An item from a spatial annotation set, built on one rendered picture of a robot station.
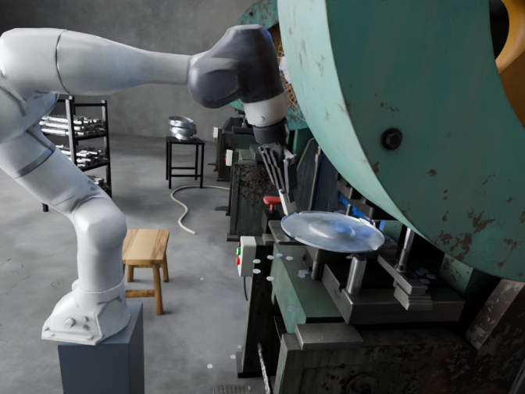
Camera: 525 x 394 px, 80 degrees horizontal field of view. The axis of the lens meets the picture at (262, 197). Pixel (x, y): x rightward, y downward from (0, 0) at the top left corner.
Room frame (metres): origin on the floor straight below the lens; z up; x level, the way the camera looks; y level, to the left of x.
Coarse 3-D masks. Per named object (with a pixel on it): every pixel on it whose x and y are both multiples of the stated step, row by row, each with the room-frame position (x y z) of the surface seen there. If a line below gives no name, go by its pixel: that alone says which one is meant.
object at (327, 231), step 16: (288, 224) 0.83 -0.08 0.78; (304, 224) 0.84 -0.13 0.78; (320, 224) 0.84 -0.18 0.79; (336, 224) 0.86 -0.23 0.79; (352, 224) 0.89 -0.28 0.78; (368, 224) 0.89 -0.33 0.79; (304, 240) 0.73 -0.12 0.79; (320, 240) 0.74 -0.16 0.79; (336, 240) 0.75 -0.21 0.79; (352, 240) 0.76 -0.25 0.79; (368, 240) 0.77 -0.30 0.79
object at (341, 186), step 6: (336, 174) 0.86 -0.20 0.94; (336, 180) 0.85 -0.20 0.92; (342, 180) 0.84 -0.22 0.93; (342, 186) 0.83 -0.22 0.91; (348, 186) 0.79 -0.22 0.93; (342, 192) 0.83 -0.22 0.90; (348, 192) 0.79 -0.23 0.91; (354, 192) 0.78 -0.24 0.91; (348, 198) 0.79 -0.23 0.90; (354, 198) 0.78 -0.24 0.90; (360, 198) 0.78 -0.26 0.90; (366, 204) 0.76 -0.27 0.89; (372, 204) 0.76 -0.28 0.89
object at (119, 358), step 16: (128, 304) 0.83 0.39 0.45; (112, 336) 0.69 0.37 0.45; (128, 336) 0.70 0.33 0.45; (64, 352) 0.65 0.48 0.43; (80, 352) 0.65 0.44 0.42; (96, 352) 0.66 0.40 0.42; (112, 352) 0.67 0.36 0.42; (128, 352) 0.68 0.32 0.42; (64, 368) 0.64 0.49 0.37; (80, 368) 0.65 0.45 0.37; (96, 368) 0.66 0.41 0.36; (112, 368) 0.67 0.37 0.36; (128, 368) 0.67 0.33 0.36; (144, 368) 0.85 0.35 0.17; (64, 384) 0.64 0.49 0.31; (80, 384) 0.65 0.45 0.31; (96, 384) 0.66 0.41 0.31; (112, 384) 0.67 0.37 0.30; (128, 384) 0.67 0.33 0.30; (144, 384) 0.84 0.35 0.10
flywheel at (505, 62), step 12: (504, 0) 0.46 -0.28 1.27; (516, 0) 0.45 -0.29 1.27; (516, 12) 0.46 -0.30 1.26; (516, 24) 0.46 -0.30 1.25; (516, 36) 0.46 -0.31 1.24; (504, 48) 0.47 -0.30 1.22; (516, 48) 0.45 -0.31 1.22; (504, 60) 0.45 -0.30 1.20; (516, 60) 0.44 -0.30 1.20; (504, 72) 0.44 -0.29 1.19; (516, 72) 0.44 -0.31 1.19; (504, 84) 0.44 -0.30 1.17; (516, 84) 0.44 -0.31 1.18; (516, 96) 0.44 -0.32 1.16; (516, 108) 0.44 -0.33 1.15
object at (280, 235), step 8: (272, 224) 0.83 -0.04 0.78; (280, 224) 0.83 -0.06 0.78; (272, 232) 0.79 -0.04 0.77; (280, 232) 0.78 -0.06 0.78; (280, 240) 0.73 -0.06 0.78; (288, 240) 0.73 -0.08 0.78; (296, 240) 0.74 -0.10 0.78; (312, 248) 0.80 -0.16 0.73; (304, 256) 0.84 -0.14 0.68; (312, 256) 0.79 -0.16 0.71; (320, 256) 0.77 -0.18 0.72; (328, 256) 0.77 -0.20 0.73; (336, 256) 0.78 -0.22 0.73; (304, 264) 0.84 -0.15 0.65; (312, 264) 0.78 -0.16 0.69; (320, 264) 0.77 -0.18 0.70; (312, 272) 0.77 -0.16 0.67; (320, 272) 0.77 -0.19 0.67
